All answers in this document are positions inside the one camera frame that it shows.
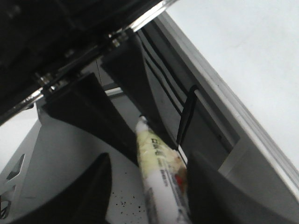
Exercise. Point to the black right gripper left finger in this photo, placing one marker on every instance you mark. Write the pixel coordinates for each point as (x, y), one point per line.
(85, 201)

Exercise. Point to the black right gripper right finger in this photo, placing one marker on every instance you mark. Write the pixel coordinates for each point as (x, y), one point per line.
(248, 192)

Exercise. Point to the white black-tipped whiteboard marker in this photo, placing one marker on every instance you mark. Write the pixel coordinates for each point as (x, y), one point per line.
(164, 177)

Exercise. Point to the white whiteboard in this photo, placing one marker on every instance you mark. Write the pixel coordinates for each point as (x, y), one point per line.
(254, 46)

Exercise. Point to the grey whiteboard frame rail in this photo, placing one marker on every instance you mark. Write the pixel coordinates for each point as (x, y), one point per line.
(199, 111)

